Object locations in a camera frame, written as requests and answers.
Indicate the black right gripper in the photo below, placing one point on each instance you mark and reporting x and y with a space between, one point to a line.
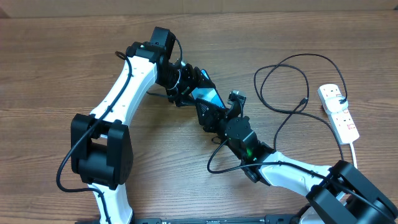
214 112

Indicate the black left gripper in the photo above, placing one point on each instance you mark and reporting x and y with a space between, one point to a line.
193 78

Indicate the Samsung Galaxy smartphone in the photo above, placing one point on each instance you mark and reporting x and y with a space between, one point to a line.
210 95

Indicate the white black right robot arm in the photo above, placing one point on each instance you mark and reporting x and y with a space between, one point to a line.
337 194

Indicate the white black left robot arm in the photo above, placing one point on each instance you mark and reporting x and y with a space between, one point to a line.
101 150

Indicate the white charger plug adapter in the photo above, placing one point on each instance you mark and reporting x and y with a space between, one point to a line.
335 104

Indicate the white power strip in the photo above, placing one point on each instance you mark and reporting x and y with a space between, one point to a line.
341 122

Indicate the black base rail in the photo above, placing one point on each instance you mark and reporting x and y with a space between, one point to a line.
268 219

